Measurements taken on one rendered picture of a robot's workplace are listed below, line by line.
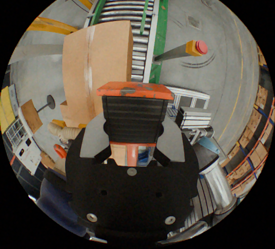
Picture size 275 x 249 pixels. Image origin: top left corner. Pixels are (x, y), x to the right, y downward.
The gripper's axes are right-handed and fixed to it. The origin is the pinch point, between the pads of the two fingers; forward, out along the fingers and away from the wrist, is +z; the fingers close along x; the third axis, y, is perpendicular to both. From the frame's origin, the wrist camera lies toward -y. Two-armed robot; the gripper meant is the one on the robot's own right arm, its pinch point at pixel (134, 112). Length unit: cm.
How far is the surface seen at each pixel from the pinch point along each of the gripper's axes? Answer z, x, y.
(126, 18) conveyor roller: 71, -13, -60
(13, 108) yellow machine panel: 70, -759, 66
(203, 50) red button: 21.0, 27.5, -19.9
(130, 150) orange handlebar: -1.3, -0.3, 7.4
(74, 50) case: 30.5, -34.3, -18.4
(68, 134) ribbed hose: 4.0, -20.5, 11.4
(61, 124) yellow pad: 10.8, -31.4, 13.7
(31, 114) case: 48, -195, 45
